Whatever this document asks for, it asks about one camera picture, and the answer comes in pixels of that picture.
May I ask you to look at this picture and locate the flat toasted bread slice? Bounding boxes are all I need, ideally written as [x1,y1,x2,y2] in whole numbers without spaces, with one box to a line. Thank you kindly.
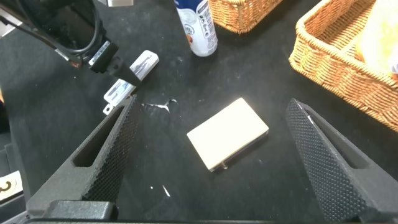
[356,0,398,75]

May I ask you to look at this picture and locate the yellow playing card box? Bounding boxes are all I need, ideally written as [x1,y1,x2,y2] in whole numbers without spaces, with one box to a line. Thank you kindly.
[186,97,270,172]

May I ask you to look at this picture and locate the woven wicker basket brown handles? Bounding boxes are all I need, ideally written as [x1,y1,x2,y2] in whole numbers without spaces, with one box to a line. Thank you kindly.
[208,0,284,34]
[288,0,398,134]

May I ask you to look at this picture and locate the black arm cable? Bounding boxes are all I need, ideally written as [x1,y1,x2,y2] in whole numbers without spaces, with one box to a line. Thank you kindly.
[0,0,103,63]

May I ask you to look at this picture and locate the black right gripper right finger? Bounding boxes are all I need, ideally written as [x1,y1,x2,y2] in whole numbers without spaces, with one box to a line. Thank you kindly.
[285,98,398,223]

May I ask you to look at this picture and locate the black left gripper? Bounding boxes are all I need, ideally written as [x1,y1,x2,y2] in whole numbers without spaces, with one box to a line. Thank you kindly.
[60,18,142,87]

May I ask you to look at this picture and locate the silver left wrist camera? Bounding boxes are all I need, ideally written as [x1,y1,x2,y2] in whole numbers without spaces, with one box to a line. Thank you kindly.
[98,0,134,7]

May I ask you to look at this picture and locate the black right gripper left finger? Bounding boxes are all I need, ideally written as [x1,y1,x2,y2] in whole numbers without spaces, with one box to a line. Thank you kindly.
[27,95,141,205]

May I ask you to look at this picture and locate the white numbered tag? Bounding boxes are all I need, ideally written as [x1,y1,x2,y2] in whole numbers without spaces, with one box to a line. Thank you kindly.
[0,170,24,202]

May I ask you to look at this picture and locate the blue capped yogurt bottle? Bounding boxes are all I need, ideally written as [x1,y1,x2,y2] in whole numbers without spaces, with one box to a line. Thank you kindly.
[174,0,218,57]

